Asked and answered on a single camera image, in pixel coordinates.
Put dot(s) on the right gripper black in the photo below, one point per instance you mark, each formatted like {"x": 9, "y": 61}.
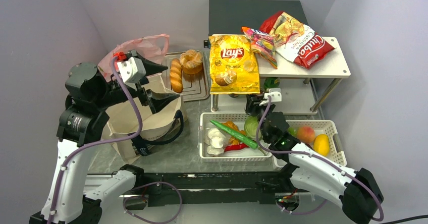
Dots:
{"x": 254, "y": 102}

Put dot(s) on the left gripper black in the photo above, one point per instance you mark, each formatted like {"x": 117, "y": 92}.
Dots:
{"x": 156, "y": 100}

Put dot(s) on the green cabbage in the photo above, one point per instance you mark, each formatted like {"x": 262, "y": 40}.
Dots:
{"x": 250, "y": 128}

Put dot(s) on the pink plastic grocery bag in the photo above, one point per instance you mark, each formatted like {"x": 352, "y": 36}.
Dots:
{"x": 153, "y": 48}

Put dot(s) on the orange breaded food piece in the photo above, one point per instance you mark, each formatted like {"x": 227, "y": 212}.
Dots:
{"x": 191, "y": 62}

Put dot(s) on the yellow Lays chips bag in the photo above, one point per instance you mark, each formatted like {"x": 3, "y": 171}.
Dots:
{"x": 233, "y": 67}

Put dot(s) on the beige canvas tote bag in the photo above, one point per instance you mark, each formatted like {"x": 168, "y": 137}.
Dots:
{"x": 159, "y": 128}

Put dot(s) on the clear dumplings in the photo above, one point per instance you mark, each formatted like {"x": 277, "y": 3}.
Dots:
{"x": 215, "y": 142}

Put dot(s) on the orange candy snack bag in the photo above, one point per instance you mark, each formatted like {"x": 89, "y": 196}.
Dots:
{"x": 262, "y": 44}

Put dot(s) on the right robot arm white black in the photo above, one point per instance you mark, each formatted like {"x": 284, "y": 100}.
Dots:
{"x": 317, "y": 169}

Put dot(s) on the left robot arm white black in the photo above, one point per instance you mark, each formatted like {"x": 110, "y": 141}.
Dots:
{"x": 80, "y": 128}

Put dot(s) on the bread loaf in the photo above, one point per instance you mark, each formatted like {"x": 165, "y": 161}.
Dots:
{"x": 176, "y": 76}

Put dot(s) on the right green glass bottle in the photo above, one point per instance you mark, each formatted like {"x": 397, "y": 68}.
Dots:
{"x": 271, "y": 82}

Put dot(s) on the orange habanero pepper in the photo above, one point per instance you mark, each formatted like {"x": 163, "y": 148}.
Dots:
{"x": 233, "y": 141}

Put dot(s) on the metal baking tray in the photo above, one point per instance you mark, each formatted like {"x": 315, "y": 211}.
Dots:
{"x": 196, "y": 86}

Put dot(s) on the red chili pepper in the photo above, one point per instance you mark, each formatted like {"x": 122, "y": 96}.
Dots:
{"x": 235, "y": 147}

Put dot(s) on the left white plastic basket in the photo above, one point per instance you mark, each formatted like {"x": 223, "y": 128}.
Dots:
{"x": 246, "y": 154}

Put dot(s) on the white plastic basket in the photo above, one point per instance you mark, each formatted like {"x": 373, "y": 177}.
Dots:
{"x": 246, "y": 154}
{"x": 328, "y": 128}

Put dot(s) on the white two-tier shelf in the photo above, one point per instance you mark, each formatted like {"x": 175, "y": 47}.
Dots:
{"x": 299, "y": 96}

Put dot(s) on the peach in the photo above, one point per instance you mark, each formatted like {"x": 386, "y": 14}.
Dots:
{"x": 305, "y": 134}

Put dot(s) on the yellow mango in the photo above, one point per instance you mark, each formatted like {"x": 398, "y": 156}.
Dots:
{"x": 321, "y": 145}

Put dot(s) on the right white plastic basket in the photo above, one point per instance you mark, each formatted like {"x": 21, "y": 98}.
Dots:
{"x": 328, "y": 128}

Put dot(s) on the red cassava chips bag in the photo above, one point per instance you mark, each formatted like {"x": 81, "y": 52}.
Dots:
{"x": 295, "y": 41}

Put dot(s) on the dark grey back panel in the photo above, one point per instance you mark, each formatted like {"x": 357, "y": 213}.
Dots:
{"x": 228, "y": 16}

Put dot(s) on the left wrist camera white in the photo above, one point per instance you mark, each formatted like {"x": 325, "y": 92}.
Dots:
{"x": 132, "y": 70}

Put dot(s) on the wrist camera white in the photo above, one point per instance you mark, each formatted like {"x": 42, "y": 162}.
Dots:
{"x": 132, "y": 70}
{"x": 274, "y": 94}

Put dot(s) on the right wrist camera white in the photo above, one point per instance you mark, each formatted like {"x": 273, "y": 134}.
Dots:
{"x": 274, "y": 94}

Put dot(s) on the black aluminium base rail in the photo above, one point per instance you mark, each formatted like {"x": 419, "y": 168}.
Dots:
{"x": 201, "y": 188}

